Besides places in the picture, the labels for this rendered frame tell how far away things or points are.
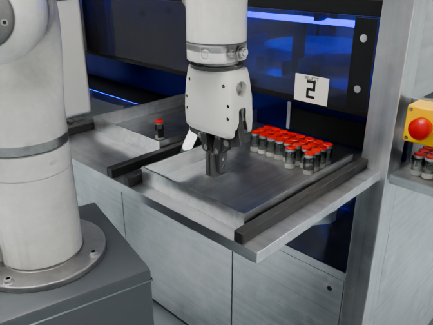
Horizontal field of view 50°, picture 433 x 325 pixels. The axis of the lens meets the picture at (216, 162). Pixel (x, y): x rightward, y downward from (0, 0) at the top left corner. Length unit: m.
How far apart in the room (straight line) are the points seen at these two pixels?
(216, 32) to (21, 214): 0.35
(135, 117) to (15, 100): 0.69
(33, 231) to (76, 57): 0.96
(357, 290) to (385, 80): 0.49
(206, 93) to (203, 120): 0.04
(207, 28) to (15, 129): 0.27
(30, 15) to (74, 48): 1.01
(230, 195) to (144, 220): 0.86
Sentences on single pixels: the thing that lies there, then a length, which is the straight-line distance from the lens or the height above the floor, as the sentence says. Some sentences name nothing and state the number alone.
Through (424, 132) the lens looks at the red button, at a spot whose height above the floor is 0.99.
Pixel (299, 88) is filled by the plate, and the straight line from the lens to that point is 1.05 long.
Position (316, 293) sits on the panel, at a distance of 1.24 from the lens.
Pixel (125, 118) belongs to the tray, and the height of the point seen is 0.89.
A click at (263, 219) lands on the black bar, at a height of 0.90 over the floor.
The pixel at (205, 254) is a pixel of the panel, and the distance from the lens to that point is 1.48.
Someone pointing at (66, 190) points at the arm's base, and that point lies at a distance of 0.68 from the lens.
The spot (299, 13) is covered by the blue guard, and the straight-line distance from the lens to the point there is 1.04.
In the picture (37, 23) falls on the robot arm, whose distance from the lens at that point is 0.57.
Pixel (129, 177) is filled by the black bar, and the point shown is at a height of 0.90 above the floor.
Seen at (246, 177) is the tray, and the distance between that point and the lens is 0.92.
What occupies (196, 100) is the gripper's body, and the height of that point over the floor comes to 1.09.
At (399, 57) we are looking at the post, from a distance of 0.94.
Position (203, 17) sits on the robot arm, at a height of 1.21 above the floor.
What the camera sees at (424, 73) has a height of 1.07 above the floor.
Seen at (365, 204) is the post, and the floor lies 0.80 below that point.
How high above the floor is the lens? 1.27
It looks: 23 degrees down
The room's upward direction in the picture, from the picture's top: straight up
